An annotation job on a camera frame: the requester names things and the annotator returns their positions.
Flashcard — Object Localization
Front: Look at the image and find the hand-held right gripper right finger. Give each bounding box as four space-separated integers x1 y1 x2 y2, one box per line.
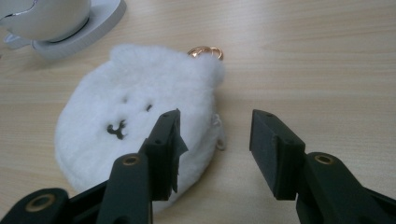
248 109 390 224

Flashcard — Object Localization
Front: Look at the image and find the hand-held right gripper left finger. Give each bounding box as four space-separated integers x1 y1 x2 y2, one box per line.
96 108 190 224

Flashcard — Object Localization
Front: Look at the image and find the white fluffy bear pouch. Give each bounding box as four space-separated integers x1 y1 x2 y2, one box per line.
54 43 227 214

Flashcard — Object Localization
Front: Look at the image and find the white stand with bowl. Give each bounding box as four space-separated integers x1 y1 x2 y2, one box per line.
0 0 127 61

